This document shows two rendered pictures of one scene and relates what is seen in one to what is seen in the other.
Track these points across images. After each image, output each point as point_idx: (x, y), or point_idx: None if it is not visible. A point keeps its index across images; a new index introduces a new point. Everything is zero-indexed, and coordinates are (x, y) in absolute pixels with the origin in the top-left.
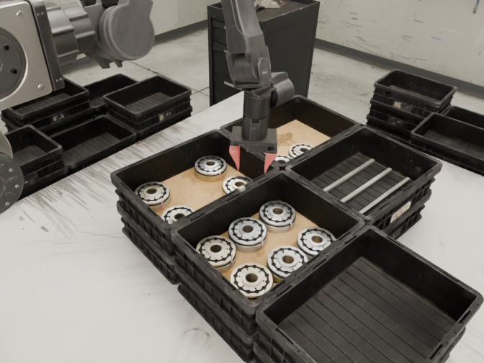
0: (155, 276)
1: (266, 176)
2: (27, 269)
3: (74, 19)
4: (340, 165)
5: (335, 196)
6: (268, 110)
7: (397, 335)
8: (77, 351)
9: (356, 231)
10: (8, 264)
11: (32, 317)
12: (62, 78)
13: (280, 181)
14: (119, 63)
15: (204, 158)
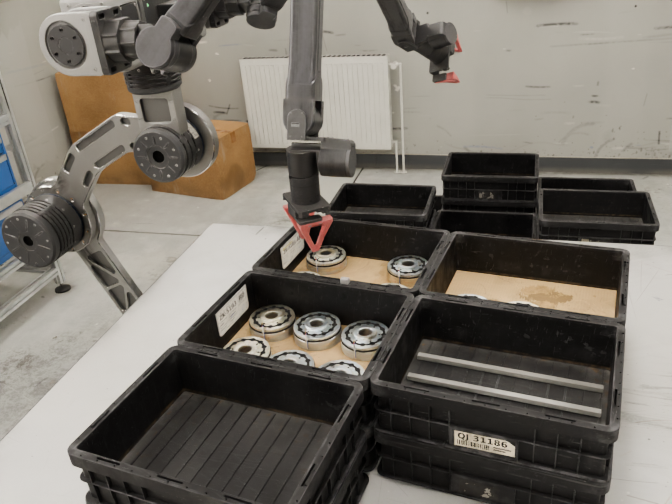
0: None
1: (388, 288)
2: (235, 269)
3: (124, 30)
4: (548, 362)
5: (463, 378)
6: (301, 171)
7: (238, 493)
8: (169, 330)
9: (339, 377)
10: (233, 260)
11: (189, 296)
12: (107, 67)
13: None
14: (152, 70)
15: (416, 257)
